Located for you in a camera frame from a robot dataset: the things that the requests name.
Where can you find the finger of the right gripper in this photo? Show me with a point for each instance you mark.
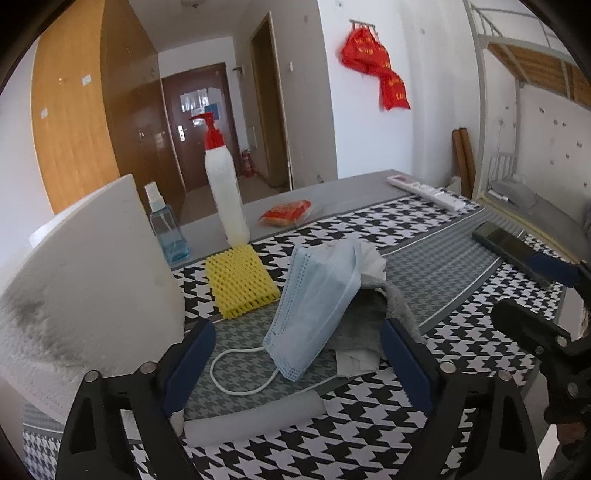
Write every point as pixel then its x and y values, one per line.
pixel 554 269

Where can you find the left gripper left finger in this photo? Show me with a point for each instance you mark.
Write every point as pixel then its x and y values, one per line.
pixel 94 443

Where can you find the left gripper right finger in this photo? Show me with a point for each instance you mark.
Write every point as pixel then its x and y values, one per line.
pixel 501 443

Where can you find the white foam strip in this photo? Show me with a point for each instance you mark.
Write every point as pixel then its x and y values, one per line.
pixel 267 418

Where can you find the grey sock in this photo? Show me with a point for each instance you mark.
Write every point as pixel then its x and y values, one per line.
pixel 361 324

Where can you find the yellow foam net sleeve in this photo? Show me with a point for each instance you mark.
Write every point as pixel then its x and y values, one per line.
pixel 239 281

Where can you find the blue surgical face mask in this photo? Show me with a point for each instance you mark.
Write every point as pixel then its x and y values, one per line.
pixel 321 283

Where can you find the person's right hand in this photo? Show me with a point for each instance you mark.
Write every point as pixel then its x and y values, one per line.
pixel 571 437

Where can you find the black smartphone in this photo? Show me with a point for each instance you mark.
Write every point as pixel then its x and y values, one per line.
pixel 511 249

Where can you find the white remote control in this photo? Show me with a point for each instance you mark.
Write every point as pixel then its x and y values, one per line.
pixel 435 195

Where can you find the brown wooden boards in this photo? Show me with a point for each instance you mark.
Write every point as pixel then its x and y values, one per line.
pixel 465 160

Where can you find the white styrofoam box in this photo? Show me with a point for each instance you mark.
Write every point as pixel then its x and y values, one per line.
pixel 90 290

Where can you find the houndstooth table mat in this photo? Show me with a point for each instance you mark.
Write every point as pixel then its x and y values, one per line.
pixel 450 282

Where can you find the white metal bunk bed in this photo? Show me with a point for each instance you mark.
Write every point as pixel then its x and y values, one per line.
pixel 535 122

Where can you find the red snack packet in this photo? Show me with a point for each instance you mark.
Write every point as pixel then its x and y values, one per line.
pixel 286 214

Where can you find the red hanging bags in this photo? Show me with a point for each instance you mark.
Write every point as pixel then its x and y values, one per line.
pixel 364 53

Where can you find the white pump lotion bottle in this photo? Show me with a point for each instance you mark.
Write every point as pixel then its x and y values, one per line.
pixel 221 176

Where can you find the red fire extinguisher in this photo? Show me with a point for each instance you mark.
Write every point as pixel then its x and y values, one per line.
pixel 247 165

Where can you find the wooden wardrobe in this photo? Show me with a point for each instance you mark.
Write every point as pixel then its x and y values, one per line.
pixel 97 106

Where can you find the brown entrance door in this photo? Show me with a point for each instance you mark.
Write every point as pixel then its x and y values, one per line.
pixel 187 95

